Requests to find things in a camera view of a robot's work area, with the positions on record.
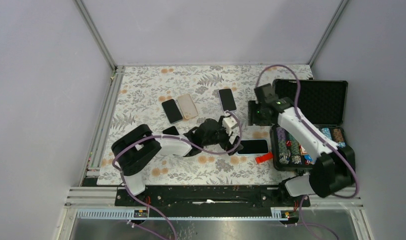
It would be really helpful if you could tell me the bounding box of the large black smartphone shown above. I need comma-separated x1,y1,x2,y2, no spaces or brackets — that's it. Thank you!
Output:
162,125,180,136

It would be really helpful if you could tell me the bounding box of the black poker chip case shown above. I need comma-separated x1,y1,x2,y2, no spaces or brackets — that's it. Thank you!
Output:
270,80,348,172

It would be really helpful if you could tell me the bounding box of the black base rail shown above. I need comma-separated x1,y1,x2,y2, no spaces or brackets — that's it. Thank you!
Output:
114,185,311,218

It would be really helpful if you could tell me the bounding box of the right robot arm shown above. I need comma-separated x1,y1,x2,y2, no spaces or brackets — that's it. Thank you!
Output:
251,83,359,206

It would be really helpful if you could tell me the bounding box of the small black smartphone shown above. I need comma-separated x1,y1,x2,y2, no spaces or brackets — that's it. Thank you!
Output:
161,99,183,124

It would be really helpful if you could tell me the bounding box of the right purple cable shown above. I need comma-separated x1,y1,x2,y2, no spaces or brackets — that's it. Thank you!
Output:
254,64,360,240

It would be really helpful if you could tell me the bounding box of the beige phone case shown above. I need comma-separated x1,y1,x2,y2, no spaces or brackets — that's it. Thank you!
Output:
177,93,199,120

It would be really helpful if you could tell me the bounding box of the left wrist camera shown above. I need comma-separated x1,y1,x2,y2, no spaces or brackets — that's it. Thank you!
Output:
221,114,239,137

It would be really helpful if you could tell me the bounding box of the red plastic piece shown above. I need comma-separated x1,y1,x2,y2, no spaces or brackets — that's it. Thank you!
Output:
255,152,274,164

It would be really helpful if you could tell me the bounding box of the phone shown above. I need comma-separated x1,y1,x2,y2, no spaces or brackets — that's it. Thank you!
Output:
236,139,270,156
218,88,237,112

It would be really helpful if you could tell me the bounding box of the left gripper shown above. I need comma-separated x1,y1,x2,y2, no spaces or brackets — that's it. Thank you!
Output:
202,116,243,155

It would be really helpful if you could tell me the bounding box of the phone in lavender case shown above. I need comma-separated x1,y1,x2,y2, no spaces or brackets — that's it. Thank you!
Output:
218,88,237,112

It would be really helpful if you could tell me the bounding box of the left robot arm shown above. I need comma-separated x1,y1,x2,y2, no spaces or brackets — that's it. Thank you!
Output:
111,116,244,206

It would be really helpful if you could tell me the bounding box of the floral tablecloth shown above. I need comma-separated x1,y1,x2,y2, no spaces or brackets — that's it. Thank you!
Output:
97,65,313,186

